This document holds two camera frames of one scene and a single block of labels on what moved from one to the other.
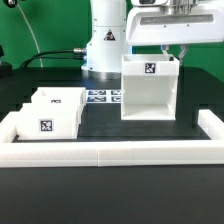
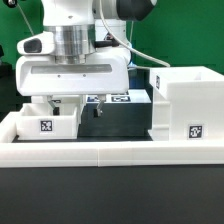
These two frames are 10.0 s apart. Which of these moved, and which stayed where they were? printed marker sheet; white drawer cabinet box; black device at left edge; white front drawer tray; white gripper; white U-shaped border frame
Moved: white gripper; white drawer cabinet box
Stayed: white front drawer tray; printed marker sheet; black device at left edge; white U-shaped border frame
